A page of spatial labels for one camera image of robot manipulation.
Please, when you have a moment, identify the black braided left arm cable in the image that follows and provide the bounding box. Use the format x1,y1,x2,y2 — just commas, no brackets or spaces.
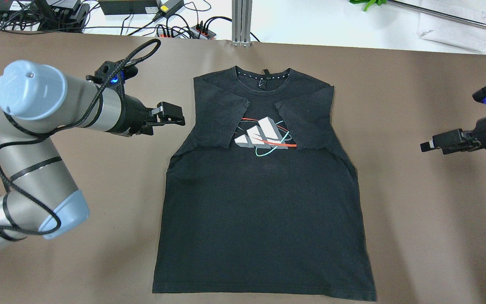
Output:
0,38,162,242

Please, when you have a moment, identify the metal rod on table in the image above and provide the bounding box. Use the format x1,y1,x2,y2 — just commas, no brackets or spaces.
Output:
386,0,486,30

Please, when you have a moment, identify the green plastic clamp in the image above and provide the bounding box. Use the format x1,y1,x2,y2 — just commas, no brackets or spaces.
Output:
349,0,388,12

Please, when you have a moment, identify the black power adapter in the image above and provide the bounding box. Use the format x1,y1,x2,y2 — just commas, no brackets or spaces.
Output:
97,0,162,16

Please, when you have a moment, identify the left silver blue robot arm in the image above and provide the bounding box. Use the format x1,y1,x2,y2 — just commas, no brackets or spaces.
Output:
0,60,185,250

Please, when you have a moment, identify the aluminium frame post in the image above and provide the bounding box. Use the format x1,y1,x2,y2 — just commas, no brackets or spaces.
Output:
231,0,253,47

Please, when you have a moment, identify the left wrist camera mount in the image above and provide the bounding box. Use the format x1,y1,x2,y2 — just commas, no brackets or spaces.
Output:
85,60,138,87

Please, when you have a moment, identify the black printed t-shirt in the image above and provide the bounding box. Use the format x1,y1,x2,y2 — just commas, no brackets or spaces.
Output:
152,67,377,301

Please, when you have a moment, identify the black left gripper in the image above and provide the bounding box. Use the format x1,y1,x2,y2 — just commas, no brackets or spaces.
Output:
120,95,186,137

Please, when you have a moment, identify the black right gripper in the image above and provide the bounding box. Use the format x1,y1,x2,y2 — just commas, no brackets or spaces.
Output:
420,117,486,153

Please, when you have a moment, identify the white cloth on table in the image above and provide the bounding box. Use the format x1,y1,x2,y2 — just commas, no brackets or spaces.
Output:
417,0,486,54

